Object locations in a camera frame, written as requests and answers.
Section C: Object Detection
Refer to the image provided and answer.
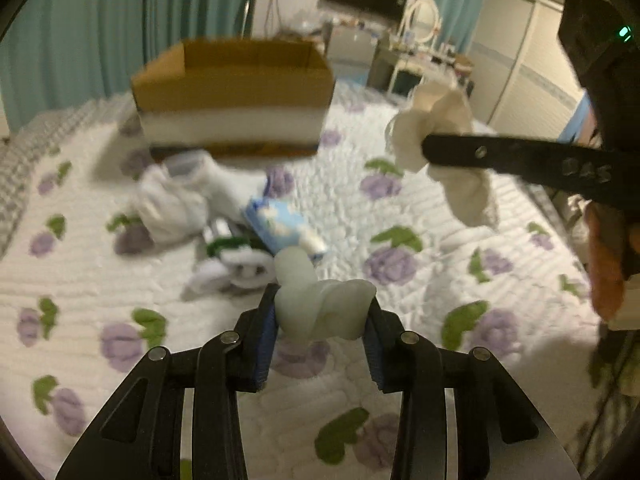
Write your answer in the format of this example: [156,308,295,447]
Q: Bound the floral white bedspread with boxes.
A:
[0,80,618,480]

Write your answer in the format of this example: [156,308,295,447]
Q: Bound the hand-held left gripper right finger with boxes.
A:
[362,300,583,480]

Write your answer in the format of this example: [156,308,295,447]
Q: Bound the cream white sock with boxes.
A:
[385,82,501,228]

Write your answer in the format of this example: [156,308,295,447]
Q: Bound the oval white vanity mirror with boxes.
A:
[399,0,442,47]

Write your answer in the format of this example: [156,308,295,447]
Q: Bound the bundle of white socks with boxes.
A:
[132,152,266,246]

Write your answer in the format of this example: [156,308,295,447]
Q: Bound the white vanity table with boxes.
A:
[384,40,475,97]

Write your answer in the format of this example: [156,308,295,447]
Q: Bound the pale white sock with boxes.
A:
[274,247,377,343]

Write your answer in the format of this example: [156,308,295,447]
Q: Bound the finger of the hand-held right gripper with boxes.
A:
[421,132,618,207]

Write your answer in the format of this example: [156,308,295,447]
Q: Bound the cardboard box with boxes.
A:
[131,37,336,161]

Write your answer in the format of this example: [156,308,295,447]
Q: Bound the green striped white socks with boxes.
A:
[185,220,278,302]

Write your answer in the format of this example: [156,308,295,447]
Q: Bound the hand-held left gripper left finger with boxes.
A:
[55,284,281,480]

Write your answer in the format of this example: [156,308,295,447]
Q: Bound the grey cabinet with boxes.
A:
[329,24,379,64]

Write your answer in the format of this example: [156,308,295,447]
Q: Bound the person's right hand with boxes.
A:
[584,202,632,323]

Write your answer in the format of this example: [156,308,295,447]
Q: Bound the blue floral sock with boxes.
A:
[242,197,328,264]

